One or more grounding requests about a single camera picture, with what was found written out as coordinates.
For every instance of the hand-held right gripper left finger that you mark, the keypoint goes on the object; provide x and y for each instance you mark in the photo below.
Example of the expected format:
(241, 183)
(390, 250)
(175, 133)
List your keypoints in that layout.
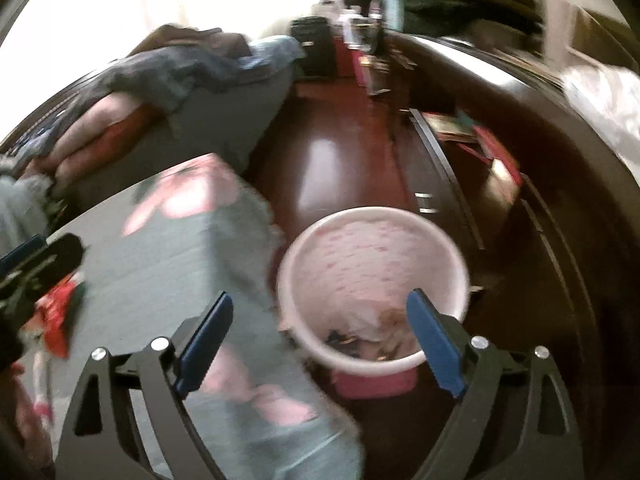
(202, 345)

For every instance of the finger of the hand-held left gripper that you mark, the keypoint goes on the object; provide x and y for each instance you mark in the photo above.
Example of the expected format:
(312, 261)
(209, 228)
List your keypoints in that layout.
(55, 260)
(22, 255)

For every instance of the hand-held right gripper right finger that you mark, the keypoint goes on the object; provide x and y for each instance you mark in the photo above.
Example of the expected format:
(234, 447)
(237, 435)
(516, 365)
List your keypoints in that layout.
(435, 345)

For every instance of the red snack wrapper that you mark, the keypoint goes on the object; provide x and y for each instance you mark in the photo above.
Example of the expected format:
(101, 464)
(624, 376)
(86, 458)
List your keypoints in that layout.
(60, 310)

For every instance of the pink trash bin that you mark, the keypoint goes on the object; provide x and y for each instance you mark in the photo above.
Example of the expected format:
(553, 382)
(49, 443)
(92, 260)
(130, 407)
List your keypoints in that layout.
(370, 260)

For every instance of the grey cloth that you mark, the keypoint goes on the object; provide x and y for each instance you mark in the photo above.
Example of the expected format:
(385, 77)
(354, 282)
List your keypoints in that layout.
(22, 200)

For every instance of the grey floral tablecloth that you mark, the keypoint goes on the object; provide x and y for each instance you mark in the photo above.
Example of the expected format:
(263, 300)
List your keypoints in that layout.
(175, 245)

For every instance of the dark wooden dresser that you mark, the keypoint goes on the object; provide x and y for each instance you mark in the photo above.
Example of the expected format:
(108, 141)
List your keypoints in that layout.
(540, 270)

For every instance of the folded pink blanket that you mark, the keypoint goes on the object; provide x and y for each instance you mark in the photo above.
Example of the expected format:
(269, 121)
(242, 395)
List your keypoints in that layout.
(85, 130)

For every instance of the dark wooden headboard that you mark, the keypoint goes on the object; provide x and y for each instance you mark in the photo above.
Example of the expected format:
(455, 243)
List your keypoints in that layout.
(45, 110)

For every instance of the red pillow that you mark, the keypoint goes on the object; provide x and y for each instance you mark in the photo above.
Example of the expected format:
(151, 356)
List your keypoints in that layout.
(130, 130)

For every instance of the dark blue blanket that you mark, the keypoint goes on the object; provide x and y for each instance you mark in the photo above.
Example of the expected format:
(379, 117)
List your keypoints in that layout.
(150, 72)

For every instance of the pile of colourful books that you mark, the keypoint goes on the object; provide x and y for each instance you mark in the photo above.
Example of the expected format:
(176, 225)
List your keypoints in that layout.
(465, 132)

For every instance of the grey bed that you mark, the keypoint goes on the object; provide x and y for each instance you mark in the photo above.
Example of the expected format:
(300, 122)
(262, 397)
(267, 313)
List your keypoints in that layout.
(220, 110)

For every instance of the white plastic bag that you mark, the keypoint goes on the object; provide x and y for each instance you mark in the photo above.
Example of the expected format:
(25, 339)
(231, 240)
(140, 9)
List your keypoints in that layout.
(605, 105)

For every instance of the red box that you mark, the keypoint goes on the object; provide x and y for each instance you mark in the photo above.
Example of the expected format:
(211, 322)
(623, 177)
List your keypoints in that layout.
(345, 60)

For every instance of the black suitcase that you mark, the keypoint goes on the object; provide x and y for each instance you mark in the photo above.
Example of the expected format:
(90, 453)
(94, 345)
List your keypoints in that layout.
(312, 45)

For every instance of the white wall shelf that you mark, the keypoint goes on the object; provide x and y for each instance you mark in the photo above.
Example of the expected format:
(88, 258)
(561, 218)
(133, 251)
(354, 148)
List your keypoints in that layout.
(600, 25)

